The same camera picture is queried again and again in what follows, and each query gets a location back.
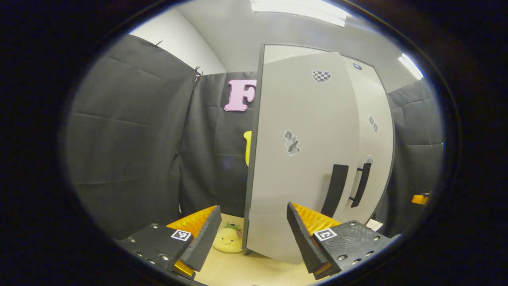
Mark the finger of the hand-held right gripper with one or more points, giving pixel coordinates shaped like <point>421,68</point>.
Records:
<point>420,199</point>

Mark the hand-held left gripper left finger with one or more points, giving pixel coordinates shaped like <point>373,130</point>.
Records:
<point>202,242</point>

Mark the yellow pineapple plush toy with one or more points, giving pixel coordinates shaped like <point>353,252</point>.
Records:
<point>228,240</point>

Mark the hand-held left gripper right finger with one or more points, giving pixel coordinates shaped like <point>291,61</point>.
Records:
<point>303,242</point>

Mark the ceiling light panel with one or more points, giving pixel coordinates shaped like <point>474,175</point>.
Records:
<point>301,10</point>
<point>410,66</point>

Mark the white book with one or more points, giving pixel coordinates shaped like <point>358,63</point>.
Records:
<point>374,225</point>

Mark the grey cabinet door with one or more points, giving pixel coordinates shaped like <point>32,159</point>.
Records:
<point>381,139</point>
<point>301,178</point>

